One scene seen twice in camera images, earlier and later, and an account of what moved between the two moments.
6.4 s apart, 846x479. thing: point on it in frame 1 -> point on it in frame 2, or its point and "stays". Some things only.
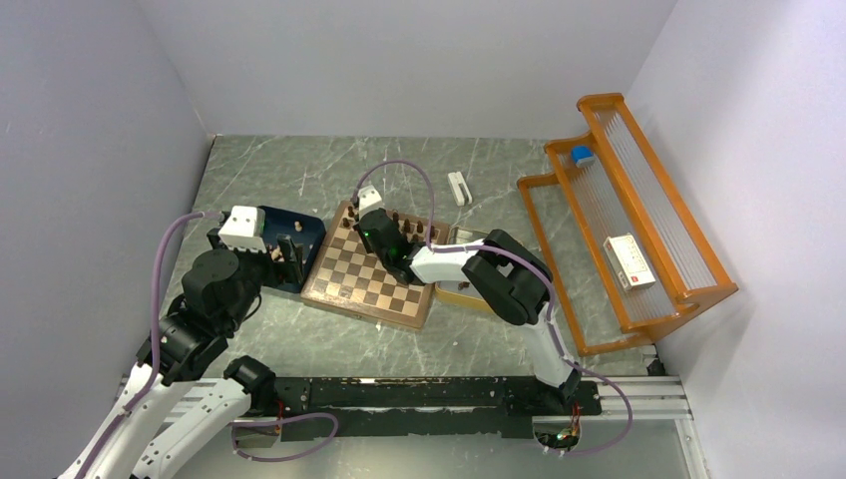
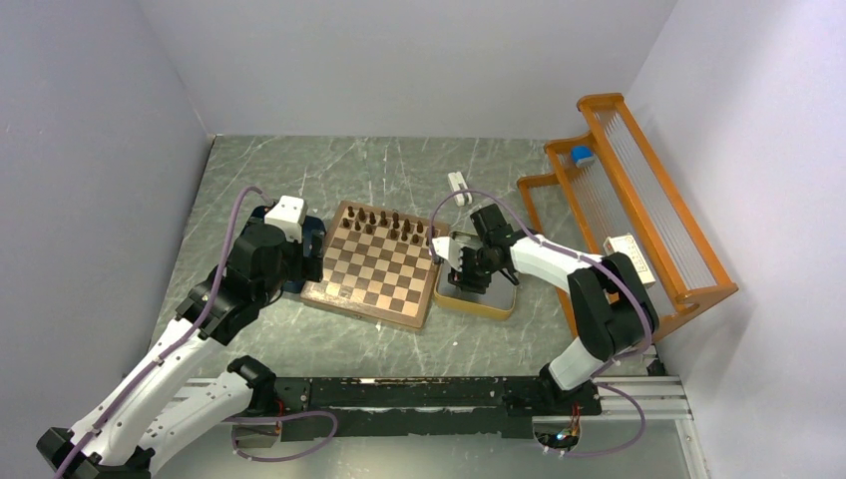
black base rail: x=496 y=407 stays
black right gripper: x=367 y=244 -> x=465 y=279
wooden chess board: x=347 y=277 stays
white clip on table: x=454 y=180 stays
